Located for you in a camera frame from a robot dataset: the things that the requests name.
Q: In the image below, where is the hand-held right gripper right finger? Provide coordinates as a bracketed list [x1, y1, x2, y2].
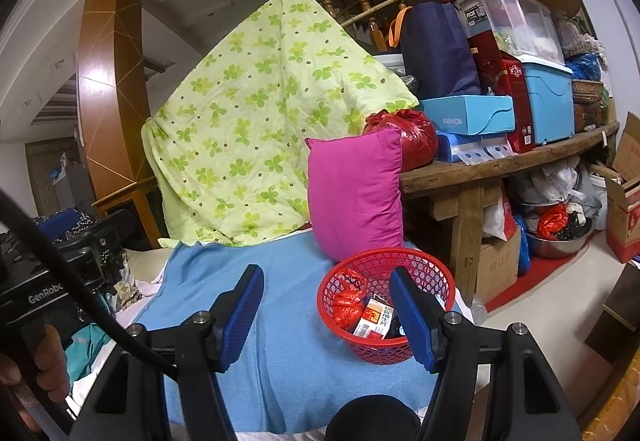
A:
[389, 267, 583, 441]

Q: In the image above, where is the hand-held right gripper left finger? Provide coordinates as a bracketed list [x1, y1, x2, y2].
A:
[67, 263, 266, 441]

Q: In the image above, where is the black plastic bag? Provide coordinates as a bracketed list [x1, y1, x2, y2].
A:
[387, 308, 408, 339]

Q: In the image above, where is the small white orange carton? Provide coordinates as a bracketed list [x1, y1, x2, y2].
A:
[352, 293, 401, 339]

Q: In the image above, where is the red plastic mesh basket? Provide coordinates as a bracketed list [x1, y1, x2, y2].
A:
[317, 248, 457, 367]

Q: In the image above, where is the person's left hand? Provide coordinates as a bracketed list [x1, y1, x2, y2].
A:
[0, 325, 72, 432]

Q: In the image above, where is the blue blanket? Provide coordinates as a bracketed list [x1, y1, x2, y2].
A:
[132, 233, 441, 434]

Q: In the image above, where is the teal cloth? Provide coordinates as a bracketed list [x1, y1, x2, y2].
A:
[65, 293, 118, 382]

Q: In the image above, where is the black white dotted cloth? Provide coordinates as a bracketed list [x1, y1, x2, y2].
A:
[32, 208, 106, 242]

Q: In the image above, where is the beige patterned cloth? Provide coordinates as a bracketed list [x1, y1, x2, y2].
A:
[102, 278, 141, 312]

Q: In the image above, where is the brown cardboard box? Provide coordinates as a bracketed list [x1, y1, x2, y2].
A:
[475, 226, 521, 304]

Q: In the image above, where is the grey cabinet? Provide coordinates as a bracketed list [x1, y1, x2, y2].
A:
[50, 153, 98, 216]

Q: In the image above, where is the blue plastic bag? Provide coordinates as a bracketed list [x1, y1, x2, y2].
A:
[515, 216, 532, 277]

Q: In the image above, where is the red floor mat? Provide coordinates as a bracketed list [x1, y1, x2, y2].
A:
[482, 231, 596, 314]

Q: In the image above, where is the pink pillow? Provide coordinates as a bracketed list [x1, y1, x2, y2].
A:
[305, 126, 406, 262]

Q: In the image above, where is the rough wooden bench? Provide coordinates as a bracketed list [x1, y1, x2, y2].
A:
[400, 121, 621, 307]

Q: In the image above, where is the steel bowl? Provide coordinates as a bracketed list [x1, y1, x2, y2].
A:
[520, 201, 598, 259]

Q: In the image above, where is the red bag in steel bowl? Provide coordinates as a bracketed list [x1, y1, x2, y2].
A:
[537, 203, 571, 239]

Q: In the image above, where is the blue white flat box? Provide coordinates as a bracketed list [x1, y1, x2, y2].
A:
[435, 131, 513, 165]

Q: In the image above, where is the shiny red plastic bag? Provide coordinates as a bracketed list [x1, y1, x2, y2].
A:
[362, 108, 440, 172]

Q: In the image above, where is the white plastic bag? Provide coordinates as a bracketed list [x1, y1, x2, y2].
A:
[530, 163, 583, 204]

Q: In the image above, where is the green floral quilt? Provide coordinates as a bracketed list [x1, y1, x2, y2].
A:
[141, 0, 421, 249]

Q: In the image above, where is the curved wooden pillar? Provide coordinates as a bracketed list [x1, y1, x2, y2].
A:
[76, 0, 151, 206]

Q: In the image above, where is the dark wooden furniture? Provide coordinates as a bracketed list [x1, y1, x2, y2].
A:
[585, 266, 640, 364]

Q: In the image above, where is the blue shoebox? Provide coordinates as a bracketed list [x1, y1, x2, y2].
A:
[417, 94, 516, 135]

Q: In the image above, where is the open cardboard box red print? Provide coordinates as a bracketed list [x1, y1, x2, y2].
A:
[605, 113, 640, 264]

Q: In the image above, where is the dark red gift box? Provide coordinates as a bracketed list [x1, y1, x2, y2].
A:
[470, 33, 536, 154]

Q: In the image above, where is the cyan plastic storage tub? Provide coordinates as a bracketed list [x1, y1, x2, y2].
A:
[515, 53, 576, 146]

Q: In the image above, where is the wicker basket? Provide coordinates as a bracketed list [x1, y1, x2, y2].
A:
[570, 78, 606, 106]

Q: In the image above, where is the clear plastic storage box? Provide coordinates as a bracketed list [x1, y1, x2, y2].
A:
[452, 0, 566, 64]

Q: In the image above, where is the navy bag with orange handle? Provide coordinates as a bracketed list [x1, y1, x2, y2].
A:
[387, 2, 481, 100]

